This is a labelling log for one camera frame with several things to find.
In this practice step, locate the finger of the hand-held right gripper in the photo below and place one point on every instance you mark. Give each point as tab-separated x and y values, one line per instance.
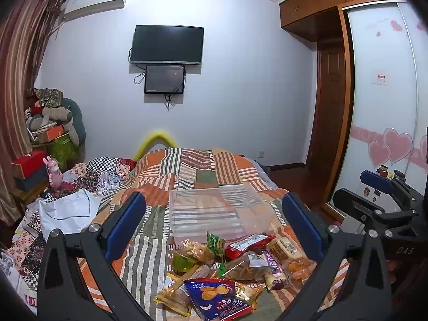
354	202
376	178

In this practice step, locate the white wardrobe door pink hearts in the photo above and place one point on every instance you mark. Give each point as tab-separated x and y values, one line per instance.
381	113

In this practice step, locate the pink rabbit toy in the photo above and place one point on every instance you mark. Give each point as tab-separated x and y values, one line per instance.
53	174

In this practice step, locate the orange box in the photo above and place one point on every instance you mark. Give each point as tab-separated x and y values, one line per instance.
48	134

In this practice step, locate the wooden door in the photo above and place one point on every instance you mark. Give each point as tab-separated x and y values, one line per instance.
329	107

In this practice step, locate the checkered patchwork quilt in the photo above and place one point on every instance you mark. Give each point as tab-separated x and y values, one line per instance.
100	174

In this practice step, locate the purple snack packet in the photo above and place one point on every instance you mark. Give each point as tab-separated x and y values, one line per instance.
277	276

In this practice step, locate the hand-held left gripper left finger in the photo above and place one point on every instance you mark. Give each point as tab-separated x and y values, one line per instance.
129	222

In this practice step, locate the small black monitor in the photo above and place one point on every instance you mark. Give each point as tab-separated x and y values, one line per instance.
164	79

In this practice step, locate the green snack packet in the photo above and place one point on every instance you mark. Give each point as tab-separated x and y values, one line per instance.
216	242

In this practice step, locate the long orange-edged snack packet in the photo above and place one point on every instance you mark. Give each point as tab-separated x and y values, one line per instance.
175	296

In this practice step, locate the white plastic bag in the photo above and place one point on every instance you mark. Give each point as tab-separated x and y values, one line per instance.
67	210

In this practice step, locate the tan cake packet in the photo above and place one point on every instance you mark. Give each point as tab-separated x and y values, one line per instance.
284	248

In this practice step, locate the gold wrapped snack packet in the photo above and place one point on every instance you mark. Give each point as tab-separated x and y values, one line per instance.
246	293

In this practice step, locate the paper label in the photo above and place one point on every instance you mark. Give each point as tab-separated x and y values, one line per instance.
380	78

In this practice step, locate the wall-mounted black television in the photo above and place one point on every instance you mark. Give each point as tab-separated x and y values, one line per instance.
167	44

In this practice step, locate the white air conditioner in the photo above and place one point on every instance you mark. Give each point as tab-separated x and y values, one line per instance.
97	1

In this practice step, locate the green box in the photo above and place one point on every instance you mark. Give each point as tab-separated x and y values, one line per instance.
65	148

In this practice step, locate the dark box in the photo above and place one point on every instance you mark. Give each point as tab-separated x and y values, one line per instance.
31	182

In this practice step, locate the orange fried snack packet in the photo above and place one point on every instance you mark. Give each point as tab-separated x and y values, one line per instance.
197	250

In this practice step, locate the yellow foam tube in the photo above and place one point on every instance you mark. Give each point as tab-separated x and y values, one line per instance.
157	137

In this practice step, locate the grey plush toy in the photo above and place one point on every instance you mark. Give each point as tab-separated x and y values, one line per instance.
72	120

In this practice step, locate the green jelly cup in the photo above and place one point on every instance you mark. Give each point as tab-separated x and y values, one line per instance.
182	262

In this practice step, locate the red box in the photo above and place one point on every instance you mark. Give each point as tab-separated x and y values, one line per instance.
28	164

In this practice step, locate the wall socket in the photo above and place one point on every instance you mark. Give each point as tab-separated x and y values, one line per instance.
262	155

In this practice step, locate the wooden overhead cabinet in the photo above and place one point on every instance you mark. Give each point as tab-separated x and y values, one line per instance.
311	10

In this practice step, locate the blue cookie packet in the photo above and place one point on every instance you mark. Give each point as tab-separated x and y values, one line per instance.
207	298

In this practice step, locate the patterned cloth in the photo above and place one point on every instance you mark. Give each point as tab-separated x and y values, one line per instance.
48	96

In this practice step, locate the clear plastic container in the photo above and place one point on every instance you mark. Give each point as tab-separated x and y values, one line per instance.
204	217

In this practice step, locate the striped patchwork blanket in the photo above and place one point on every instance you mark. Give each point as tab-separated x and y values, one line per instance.
200	174

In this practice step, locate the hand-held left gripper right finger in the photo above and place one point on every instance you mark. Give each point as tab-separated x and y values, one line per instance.
301	229

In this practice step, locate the striped brown curtain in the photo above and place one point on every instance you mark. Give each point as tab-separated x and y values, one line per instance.
16	73

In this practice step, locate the clear orange chips packet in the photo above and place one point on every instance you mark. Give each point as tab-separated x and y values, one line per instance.
298	271

